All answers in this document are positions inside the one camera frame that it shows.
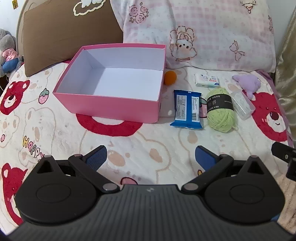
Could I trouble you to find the green yarn ball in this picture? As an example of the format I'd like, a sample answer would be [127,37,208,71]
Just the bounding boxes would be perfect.
[205,87,238,133]

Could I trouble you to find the brown pillow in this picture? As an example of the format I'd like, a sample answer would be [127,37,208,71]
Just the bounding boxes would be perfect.
[22,0,124,77]

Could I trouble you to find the pink checked pillow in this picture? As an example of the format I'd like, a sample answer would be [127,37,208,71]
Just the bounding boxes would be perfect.
[110,0,277,73]

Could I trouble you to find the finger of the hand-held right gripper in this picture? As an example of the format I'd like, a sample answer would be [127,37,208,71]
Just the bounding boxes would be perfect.
[272,142,296,162]
[287,159,296,181]

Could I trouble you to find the pink cardboard box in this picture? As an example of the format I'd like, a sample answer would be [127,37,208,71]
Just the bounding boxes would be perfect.
[52,43,167,124]

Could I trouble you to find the orange ball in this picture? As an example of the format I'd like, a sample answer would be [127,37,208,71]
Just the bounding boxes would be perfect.
[164,71,177,85]

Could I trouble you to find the purple plush toy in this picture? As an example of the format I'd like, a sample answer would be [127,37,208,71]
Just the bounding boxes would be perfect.
[232,74,262,100]

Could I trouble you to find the printed bear blanket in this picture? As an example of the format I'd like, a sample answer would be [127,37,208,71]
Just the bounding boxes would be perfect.
[0,61,296,234]

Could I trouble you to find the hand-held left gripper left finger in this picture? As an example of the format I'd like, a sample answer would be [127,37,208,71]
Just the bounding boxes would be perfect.
[30,146,121,193]

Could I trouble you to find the white tissue pack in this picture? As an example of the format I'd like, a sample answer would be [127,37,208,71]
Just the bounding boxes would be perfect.
[194,73,220,88]

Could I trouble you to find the grey plush toy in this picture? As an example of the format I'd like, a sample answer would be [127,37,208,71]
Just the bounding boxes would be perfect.
[0,28,25,78]

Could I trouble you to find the gold shiny cloth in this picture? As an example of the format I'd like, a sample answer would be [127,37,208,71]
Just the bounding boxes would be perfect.
[274,0,296,149]

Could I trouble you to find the beige headboard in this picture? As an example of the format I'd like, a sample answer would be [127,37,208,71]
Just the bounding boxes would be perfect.
[16,0,31,54]

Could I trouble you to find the clear plastic box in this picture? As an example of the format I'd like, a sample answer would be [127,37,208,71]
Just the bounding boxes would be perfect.
[230,91,256,120]

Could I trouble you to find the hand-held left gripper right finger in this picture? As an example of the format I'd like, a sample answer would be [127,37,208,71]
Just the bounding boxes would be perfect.
[181,146,267,193]

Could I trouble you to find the black hair tie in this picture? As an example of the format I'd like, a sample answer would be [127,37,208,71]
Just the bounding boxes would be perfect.
[199,97,208,119]

